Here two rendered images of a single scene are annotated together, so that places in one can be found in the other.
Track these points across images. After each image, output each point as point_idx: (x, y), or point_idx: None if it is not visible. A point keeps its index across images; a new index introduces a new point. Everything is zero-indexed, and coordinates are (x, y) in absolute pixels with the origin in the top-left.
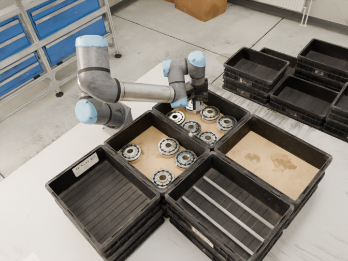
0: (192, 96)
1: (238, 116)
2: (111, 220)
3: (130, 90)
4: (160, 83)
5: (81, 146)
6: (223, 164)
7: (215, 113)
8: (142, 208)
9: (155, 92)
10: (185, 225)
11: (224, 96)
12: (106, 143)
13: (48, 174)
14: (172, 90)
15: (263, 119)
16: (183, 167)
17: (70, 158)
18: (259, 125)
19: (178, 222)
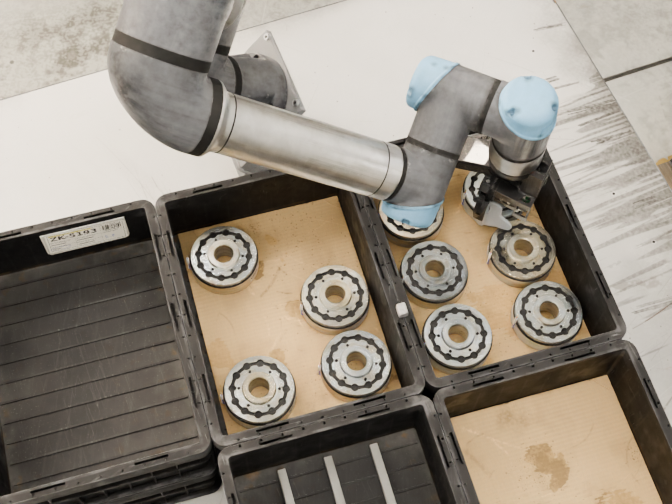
0: (482, 185)
1: (595, 315)
2: (72, 426)
3: (248, 138)
4: (473, 32)
5: (133, 136)
6: (434, 451)
7: (536, 263)
8: (144, 459)
9: (333, 165)
10: None
11: (637, 187)
12: (166, 204)
13: (9, 177)
14: (394, 173)
15: (646, 377)
16: (332, 386)
17: (85, 159)
18: (629, 383)
19: None
